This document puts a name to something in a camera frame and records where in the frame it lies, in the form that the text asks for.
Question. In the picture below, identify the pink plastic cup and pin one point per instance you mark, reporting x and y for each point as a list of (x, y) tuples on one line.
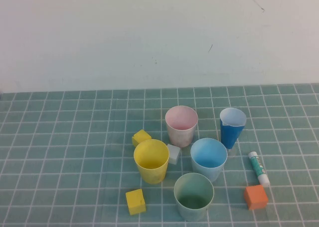
[(181, 134)]

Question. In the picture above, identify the yellow plastic cup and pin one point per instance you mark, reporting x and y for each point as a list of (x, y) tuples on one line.
[(150, 172)]

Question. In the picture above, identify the light blue plastic cup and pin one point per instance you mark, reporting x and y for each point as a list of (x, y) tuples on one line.
[(208, 167)]

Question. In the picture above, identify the yellow foam cube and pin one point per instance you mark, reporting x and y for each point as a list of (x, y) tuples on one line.
[(142, 135), (135, 202)]

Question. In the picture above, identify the white foam cube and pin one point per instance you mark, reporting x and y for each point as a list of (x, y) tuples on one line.
[(173, 154)]

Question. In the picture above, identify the blue paper cone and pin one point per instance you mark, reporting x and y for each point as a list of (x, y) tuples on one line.
[(230, 134)]

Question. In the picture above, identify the green plastic cup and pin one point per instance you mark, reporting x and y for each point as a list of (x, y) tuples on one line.
[(193, 209)]

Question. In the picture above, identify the green white-grid tablecloth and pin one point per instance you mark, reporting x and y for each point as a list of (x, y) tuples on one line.
[(49, 137)]

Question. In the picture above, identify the green white glue stick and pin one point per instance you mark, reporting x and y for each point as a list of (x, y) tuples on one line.
[(258, 168)]

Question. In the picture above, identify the orange foam cube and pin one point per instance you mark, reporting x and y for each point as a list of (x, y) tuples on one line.
[(256, 197)]

